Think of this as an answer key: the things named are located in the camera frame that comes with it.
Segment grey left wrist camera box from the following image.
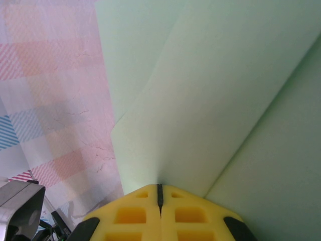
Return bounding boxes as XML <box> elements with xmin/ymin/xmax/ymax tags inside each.
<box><xmin>0</xmin><ymin>179</ymin><xmax>46</xmax><ymax>241</ymax></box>

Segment light green paper sheet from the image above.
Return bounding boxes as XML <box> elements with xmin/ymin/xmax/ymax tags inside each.
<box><xmin>95</xmin><ymin>0</ymin><xmax>321</xmax><ymax>241</ymax></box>

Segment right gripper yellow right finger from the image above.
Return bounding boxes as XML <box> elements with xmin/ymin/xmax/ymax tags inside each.
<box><xmin>160</xmin><ymin>184</ymin><xmax>256</xmax><ymax>241</ymax></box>

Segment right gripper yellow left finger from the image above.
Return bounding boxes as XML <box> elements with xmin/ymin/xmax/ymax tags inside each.
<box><xmin>71</xmin><ymin>184</ymin><xmax>161</xmax><ymax>241</ymax></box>

